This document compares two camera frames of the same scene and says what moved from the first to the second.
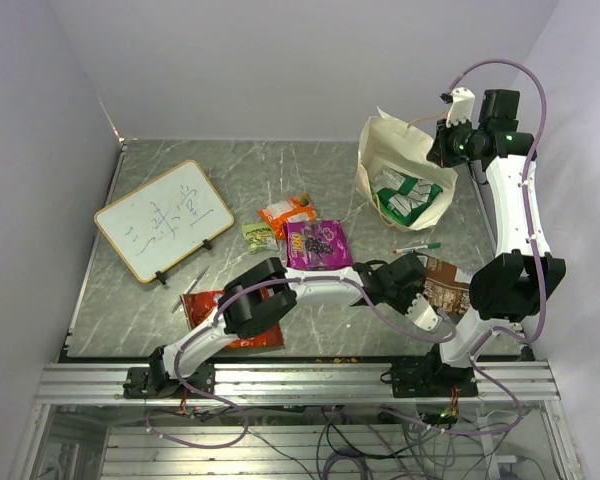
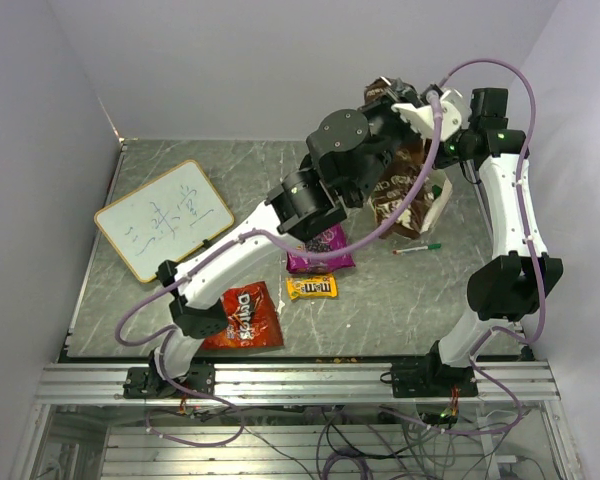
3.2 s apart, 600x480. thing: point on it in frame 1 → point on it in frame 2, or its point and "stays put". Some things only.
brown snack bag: [447, 286] → [408, 156]
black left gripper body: [402, 301] → [389, 131]
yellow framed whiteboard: [163, 220] stays put
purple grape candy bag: [316, 245] stays put
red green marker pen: [433, 245] stays put
